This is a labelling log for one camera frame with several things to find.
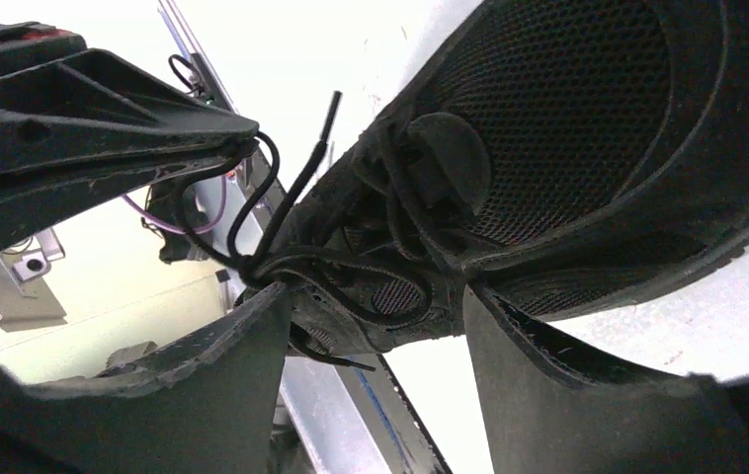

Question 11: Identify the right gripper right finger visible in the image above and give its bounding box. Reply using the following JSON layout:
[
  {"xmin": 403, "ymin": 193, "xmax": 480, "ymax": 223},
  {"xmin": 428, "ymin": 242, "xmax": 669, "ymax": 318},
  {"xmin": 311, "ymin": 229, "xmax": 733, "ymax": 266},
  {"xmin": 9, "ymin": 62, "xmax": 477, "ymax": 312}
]
[{"xmin": 463, "ymin": 284, "xmax": 749, "ymax": 473}]

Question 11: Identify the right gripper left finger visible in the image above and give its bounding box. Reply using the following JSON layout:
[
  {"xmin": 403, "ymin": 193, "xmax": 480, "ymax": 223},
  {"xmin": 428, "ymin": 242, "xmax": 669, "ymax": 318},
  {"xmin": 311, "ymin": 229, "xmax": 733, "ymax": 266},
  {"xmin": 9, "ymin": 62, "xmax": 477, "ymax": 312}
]
[{"xmin": 0, "ymin": 283, "xmax": 290, "ymax": 473}]

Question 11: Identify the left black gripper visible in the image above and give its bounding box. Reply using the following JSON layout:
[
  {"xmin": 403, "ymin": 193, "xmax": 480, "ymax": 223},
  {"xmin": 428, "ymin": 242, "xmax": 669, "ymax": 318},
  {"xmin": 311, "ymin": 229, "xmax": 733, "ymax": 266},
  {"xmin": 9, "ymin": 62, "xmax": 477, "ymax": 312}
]
[{"xmin": 0, "ymin": 22, "xmax": 259, "ymax": 252}]

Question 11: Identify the black shoelace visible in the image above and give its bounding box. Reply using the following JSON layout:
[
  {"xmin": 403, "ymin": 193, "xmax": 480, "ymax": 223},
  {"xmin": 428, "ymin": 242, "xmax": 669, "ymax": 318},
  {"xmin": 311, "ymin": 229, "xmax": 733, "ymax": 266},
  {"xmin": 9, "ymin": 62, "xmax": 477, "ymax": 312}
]
[{"xmin": 174, "ymin": 90, "xmax": 438, "ymax": 373}]

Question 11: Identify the black sneaker shoe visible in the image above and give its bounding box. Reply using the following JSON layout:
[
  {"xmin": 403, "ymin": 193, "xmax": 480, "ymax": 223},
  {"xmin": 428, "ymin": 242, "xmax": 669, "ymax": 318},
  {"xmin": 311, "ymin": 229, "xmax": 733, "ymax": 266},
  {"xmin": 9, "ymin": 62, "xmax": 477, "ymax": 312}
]
[{"xmin": 270, "ymin": 1, "xmax": 749, "ymax": 356}]

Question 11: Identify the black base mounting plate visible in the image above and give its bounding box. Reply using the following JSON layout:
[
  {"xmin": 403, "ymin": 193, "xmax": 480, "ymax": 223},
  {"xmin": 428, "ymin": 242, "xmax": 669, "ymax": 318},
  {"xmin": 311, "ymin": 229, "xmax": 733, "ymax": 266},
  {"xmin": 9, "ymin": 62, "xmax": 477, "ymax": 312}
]
[{"xmin": 338, "ymin": 355, "xmax": 452, "ymax": 474}]

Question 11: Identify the aluminium front rail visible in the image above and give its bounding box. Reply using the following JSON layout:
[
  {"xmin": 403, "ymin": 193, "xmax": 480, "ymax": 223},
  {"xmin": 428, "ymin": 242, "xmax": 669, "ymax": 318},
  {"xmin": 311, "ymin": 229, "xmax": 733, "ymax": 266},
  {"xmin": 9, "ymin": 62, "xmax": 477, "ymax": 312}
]
[{"xmin": 158, "ymin": 1, "xmax": 390, "ymax": 473}]

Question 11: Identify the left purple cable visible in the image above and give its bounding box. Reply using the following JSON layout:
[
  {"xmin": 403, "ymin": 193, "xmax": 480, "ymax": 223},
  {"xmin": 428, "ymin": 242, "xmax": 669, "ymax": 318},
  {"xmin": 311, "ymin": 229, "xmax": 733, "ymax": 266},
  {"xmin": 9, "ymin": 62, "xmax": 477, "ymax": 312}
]
[{"xmin": 120, "ymin": 173, "xmax": 229, "ymax": 237}]

